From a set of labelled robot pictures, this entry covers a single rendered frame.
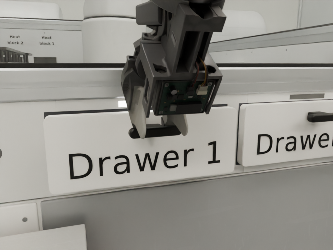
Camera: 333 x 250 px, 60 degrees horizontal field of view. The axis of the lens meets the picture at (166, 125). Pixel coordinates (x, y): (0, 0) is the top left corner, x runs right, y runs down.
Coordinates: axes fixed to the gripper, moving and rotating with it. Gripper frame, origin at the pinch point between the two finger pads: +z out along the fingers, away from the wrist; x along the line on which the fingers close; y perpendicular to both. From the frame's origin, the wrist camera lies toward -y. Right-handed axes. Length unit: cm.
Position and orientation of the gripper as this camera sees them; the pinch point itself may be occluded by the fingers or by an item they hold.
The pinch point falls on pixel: (152, 123)
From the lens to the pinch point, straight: 41.2
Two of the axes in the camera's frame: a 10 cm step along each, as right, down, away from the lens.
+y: 2.5, 7.2, -6.5
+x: 9.5, -0.6, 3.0
